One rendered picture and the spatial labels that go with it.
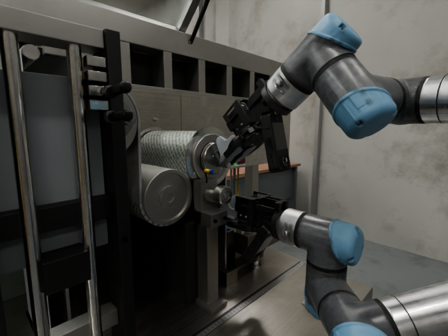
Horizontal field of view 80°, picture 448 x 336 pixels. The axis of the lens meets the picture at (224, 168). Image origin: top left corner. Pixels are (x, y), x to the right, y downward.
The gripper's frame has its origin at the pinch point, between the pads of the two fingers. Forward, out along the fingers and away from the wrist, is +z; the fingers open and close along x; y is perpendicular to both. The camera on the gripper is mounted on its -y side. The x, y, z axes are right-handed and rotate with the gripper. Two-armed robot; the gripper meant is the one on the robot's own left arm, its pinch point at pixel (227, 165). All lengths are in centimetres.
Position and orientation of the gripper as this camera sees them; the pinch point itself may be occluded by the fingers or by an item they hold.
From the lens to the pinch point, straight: 62.5
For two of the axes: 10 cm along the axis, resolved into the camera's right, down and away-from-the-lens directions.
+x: -7.0, 1.1, -7.0
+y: -4.6, -8.3, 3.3
